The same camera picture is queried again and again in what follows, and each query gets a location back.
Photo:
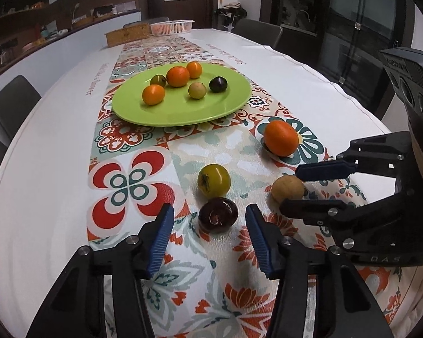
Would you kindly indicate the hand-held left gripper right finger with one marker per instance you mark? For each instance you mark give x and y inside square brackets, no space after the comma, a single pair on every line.
[262,243]

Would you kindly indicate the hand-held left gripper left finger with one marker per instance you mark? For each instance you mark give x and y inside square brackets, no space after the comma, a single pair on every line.
[160,243]

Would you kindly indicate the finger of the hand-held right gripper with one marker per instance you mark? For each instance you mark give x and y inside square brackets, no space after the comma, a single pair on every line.
[310,208]
[324,170]

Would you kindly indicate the tan round pear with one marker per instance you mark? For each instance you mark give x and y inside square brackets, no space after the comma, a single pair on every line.
[288,189]
[197,90]

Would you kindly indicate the dark purple plum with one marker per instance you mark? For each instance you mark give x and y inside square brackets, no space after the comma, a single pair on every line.
[218,214]
[218,84]

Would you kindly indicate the green mandarin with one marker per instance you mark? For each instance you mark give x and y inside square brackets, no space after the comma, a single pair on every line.
[214,180]
[158,80]

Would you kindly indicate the green plate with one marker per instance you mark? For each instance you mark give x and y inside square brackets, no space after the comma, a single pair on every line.
[183,109]

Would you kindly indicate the large orange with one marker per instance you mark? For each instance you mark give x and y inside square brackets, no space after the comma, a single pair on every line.
[281,138]

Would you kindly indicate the glass sliding door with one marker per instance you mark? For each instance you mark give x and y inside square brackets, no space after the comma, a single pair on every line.
[366,7]

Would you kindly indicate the patterned table runner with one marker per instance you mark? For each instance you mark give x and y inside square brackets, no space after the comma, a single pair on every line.
[211,141]

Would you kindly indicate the pile of clothes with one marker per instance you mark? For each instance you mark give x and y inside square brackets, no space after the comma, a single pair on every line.
[232,12]

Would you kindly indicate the dark wooden door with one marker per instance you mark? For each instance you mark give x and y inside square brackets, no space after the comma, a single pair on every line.
[204,0]

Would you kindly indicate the brown wicker box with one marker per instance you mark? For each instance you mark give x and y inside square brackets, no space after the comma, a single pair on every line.
[127,35]

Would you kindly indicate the white kitchen counter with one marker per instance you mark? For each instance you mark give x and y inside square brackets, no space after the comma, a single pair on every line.
[56,52]

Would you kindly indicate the white card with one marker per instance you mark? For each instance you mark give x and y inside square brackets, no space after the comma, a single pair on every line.
[125,6]

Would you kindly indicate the black box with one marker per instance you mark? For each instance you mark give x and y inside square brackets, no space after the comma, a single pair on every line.
[104,10]

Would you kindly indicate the black door lock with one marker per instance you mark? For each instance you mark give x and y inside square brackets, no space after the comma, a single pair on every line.
[150,1]

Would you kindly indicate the white desk lamp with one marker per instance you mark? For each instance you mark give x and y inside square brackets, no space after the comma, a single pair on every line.
[75,10]

